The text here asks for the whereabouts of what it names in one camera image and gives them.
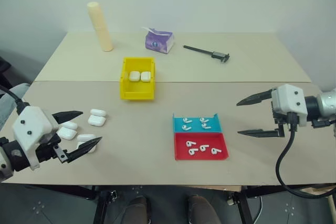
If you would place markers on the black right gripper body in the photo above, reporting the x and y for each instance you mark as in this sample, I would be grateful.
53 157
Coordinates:
281 119

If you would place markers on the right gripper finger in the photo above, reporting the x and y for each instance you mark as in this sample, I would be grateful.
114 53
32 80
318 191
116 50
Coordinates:
258 98
262 132

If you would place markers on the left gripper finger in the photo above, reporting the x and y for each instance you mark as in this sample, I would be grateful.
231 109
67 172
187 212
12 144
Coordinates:
68 115
84 146

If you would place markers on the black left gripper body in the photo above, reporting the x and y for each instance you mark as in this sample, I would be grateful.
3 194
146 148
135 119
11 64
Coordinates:
46 146

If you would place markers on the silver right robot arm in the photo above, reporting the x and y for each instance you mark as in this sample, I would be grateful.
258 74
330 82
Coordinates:
326 103

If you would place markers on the white earbud case bottom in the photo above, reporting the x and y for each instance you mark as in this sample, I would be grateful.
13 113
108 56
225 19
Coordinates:
85 138

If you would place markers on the white earbud case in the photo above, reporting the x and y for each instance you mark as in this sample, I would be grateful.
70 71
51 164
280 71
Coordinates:
67 133
96 120
134 76
85 138
70 125
145 76
98 112

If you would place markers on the yellow plastic bin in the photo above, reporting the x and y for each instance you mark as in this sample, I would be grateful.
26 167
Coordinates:
136 90

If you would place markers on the white wireless earbud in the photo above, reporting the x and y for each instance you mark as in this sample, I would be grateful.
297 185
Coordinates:
204 119
203 148
186 128
215 151
187 120
205 126
193 151
190 143

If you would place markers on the black vernier caliper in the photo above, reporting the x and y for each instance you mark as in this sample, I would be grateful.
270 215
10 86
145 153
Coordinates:
219 55

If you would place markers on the blue plastic tray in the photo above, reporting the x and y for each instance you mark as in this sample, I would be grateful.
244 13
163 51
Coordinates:
195 129

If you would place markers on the black chair part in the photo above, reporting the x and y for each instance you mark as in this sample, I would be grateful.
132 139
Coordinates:
4 72

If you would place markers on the red plastic tray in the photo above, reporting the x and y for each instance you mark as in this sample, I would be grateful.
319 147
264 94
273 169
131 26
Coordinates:
183 153

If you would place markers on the cream cylinder tube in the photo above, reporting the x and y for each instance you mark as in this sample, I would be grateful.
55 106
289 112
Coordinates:
101 27

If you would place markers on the dark rounded shape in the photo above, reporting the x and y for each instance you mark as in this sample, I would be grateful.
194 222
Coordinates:
203 211

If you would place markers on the purple tissue pack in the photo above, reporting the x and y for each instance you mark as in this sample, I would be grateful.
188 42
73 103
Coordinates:
158 41

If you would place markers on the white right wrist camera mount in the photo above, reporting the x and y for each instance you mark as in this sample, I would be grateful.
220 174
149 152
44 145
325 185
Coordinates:
288 100

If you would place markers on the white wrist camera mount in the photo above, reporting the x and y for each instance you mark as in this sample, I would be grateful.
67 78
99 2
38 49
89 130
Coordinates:
288 100
31 124

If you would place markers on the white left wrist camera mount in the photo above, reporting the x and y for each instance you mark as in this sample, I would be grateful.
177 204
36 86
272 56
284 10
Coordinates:
31 124

